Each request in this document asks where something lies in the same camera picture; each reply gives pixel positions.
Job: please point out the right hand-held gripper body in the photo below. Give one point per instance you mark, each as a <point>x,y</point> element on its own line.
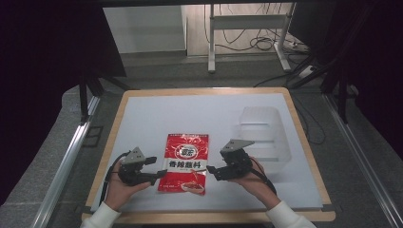
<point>237,161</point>

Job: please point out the white power strip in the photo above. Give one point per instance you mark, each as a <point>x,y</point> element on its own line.
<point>306,71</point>

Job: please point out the white wall panel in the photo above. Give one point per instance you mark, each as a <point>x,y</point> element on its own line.
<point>144,30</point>

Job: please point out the aluminium floor rail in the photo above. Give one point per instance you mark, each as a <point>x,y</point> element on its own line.
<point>65,167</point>
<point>364,161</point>

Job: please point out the white metal desk frame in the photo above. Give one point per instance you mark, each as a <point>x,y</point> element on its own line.
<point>248,21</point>

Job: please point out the person's left hand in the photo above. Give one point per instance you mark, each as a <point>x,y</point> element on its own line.
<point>118,193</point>

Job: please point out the black metal stand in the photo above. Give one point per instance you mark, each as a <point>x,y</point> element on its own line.
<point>342,91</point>
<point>85,98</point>

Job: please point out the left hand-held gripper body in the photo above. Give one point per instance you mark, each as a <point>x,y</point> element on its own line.
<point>133,167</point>

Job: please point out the wooden table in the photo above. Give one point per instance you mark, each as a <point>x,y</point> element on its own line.
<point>202,91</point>

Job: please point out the black curtain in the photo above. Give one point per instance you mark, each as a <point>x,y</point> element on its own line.
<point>41,79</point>
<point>377,63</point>

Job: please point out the clear plastic container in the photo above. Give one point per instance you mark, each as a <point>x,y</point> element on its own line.
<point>264,133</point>

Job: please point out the person's right hand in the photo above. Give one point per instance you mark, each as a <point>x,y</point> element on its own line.
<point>258,186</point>

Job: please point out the red seasoning packet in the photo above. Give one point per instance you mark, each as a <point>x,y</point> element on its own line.
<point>185,148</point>

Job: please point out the white table mat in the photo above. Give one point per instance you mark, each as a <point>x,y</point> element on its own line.
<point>177,117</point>

